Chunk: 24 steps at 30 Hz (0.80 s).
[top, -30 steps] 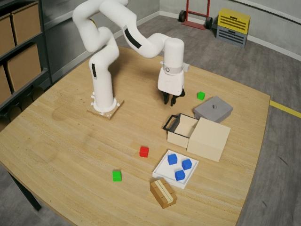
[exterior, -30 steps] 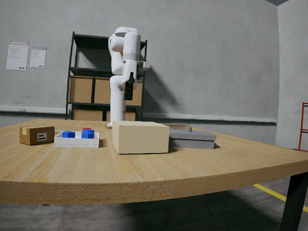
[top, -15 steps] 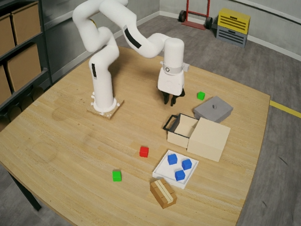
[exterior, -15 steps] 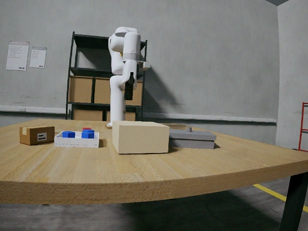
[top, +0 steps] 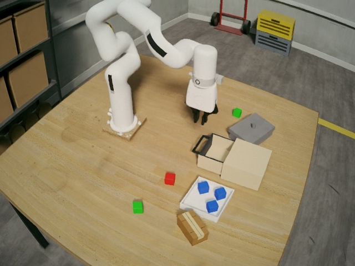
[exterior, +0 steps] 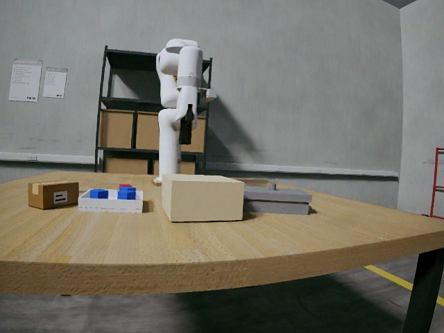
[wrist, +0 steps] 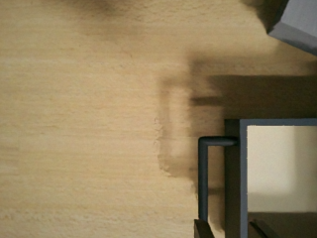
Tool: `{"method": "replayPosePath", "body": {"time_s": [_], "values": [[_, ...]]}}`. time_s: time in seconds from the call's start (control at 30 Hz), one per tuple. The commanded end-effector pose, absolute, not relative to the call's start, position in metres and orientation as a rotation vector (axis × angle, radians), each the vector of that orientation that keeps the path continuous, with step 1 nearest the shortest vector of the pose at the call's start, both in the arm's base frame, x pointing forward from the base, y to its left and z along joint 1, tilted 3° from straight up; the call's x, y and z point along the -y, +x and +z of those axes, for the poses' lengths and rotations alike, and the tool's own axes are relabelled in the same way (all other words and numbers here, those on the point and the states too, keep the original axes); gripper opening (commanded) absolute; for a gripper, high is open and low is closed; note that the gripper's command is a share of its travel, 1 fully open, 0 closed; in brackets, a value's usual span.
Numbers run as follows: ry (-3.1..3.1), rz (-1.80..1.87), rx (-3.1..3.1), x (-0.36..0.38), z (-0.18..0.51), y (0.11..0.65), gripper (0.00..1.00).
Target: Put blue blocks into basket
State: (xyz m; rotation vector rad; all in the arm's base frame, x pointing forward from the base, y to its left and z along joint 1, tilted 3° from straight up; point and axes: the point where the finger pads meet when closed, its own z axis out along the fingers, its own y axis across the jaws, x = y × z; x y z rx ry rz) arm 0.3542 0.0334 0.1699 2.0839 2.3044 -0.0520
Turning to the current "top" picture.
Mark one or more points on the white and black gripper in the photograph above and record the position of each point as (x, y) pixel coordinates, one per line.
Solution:
(202, 98)

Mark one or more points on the green block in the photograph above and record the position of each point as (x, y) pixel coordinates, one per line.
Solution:
(237, 112)
(137, 207)

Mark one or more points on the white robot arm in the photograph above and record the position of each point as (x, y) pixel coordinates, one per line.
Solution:
(110, 45)

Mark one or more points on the red block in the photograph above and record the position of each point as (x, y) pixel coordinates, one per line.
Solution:
(169, 179)

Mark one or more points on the blue block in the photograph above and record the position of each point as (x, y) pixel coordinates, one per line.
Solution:
(203, 187)
(212, 206)
(220, 193)

